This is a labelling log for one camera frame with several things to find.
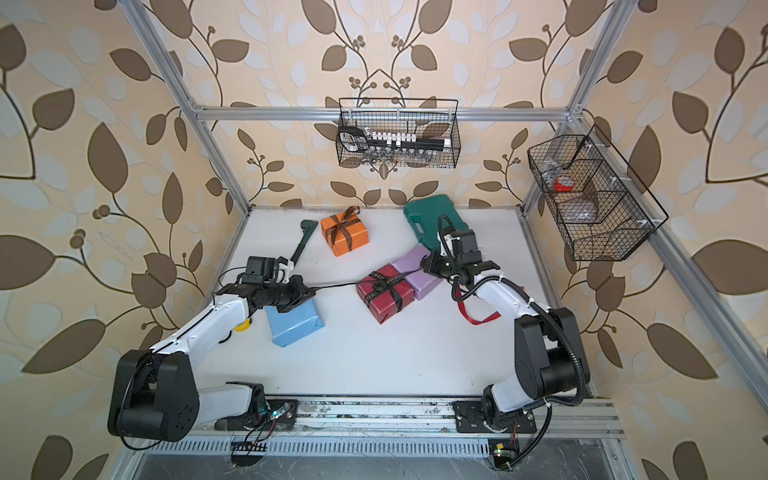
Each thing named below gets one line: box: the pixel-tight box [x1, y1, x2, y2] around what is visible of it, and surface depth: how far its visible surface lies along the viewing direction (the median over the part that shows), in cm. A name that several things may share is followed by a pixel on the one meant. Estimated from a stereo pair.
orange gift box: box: [320, 211, 370, 257], surface depth 107 cm
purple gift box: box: [392, 243, 443, 301], surface depth 93 cm
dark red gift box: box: [356, 263, 415, 324], surface depth 91 cm
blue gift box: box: [264, 299, 325, 348], surface depth 85 cm
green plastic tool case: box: [403, 194, 469, 251], surface depth 118 cm
